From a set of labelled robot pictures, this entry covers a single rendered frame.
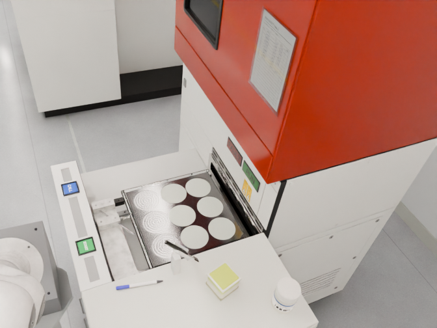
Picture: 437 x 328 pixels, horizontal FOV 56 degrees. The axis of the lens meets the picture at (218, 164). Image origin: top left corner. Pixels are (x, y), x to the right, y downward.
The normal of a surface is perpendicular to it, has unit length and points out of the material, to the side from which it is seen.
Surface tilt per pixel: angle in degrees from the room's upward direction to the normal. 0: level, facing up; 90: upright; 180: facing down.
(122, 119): 0
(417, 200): 90
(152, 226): 0
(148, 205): 0
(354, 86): 90
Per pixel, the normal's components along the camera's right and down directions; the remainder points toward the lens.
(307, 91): 0.41, 0.68
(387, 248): 0.11, -0.70
